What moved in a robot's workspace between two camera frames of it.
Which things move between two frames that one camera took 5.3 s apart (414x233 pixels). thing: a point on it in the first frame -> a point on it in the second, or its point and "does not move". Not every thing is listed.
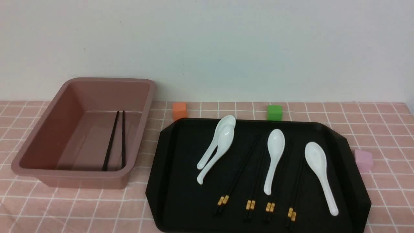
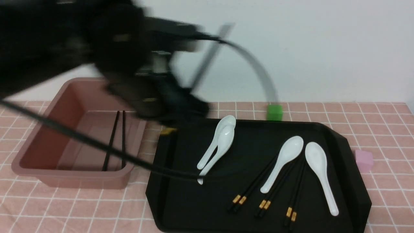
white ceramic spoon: [276, 143] -> [290, 148]
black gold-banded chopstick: [291, 206] does not move
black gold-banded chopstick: [232, 176] -> [237, 198]
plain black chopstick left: [106, 161] does not move
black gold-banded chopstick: [253, 204] -> [261, 214]
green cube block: [275, 112] does not move
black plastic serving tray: [230, 177] does not move
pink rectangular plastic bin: [88, 137] does not move
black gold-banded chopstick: [294, 211] does not move
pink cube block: [364, 160] does not move
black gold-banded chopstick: [253, 200] -> [275, 188]
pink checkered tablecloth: [32, 205] does not move
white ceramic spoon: [225, 141] does not move
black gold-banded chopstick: [226, 195] -> [242, 200]
